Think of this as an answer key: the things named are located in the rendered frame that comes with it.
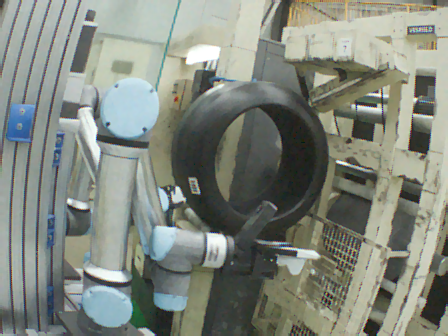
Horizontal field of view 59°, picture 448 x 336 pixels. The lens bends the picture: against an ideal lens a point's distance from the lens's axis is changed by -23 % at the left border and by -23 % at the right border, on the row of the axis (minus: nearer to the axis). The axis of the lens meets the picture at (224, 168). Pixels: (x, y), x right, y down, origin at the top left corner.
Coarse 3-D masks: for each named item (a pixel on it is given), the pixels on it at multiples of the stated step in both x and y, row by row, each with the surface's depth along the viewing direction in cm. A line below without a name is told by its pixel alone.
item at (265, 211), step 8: (256, 208) 106; (264, 208) 103; (272, 208) 103; (256, 216) 104; (264, 216) 103; (272, 216) 103; (248, 224) 104; (256, 224) 102; (264, 224) 103; (240, 232) 105; (248, 232) 102; (256, 232) 102; (240, 240) 102; (248, 240) 102
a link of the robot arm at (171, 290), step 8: (152, 272) 106; (160, 272) 99; (168, 272) 98; (176, 272) 98; (184, 272) 98; (152, 280) 105; (160, 280) 99; (168, 280) 98; (176, 280) 98; (184, 280) 99; (160, 288) 99; (168, 288) 98; (176, 288) 98; (184, 288) 99; (160, 296) 99; (168, 296) 98; (176, 296) 98; (184, 296) 100; (160, 304) 99; (168, 304) 98; (176, 304) 99; (184, 304) 101
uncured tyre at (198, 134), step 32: (224, 96) 175; (256, 96) 175; (288, 96) 180; (192, 128) 175; (224, 128) 173; (288, 128) 213; (320, 128) 187; (192, 160) 174; (288, 160) 215; (320, 160) 188; (288, 192) 214; (320, 192) 194; (224, 224) 180; (288, 224) 188
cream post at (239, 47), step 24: (240, 0) 209; (264, 0) 213; (240, 24) 211; (240, 48) 213; (216, 72) 223; (240, 72) 215; (240, 120) 218; (216, 168) 218; (192, 288) 223; (192, 312) 225
